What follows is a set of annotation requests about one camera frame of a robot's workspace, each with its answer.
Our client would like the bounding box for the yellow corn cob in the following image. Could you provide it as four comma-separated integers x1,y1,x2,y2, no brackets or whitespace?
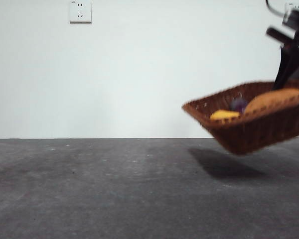
210,109,241,121

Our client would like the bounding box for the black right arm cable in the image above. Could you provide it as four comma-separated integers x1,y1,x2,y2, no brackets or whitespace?
265,0,286,16

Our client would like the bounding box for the white wall socket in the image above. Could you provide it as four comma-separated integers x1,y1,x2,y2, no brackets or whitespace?
69,0,92,24
285,1,299,12

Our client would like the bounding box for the brown woven wicker basket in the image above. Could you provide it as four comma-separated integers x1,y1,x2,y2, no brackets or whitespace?
181,80,299,155

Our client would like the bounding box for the purple eggplant with green stem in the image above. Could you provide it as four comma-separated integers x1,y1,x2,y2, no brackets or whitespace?
230,97,249,113

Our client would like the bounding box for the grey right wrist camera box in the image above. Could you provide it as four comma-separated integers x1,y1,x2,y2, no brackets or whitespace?
282,9,299,28

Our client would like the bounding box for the tan potato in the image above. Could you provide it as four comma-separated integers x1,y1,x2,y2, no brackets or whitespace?
243,88,299,118

